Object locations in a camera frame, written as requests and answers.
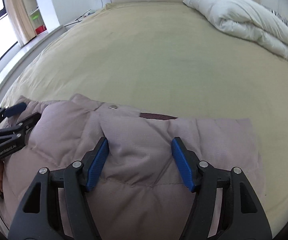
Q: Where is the mauve hooded puffer coat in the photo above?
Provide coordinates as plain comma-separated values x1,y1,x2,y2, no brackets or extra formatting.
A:
0,94,265,239

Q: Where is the red box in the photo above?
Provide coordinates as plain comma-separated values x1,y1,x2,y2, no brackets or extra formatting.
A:
35,24,46,35

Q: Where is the beige curtain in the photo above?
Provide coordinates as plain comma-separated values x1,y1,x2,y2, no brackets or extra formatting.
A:
4,0,36,47

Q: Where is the white nightstand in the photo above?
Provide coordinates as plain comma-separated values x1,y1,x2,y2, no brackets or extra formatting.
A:
64,9,96,27

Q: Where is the green box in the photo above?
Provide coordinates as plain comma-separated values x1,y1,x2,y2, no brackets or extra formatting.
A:
30,11,39,21

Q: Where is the beige bed sheet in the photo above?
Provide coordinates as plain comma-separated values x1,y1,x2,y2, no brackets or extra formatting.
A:
1,3,288,236

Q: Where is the white folded duvet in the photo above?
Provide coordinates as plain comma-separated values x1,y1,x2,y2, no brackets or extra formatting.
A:
183,0,288,61

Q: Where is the zebra print pillow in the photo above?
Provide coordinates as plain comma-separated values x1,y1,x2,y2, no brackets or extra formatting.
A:
261,4,288,27

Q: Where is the white wall shelf unit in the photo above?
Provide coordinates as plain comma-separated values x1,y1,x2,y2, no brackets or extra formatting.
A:
23,0,45,30

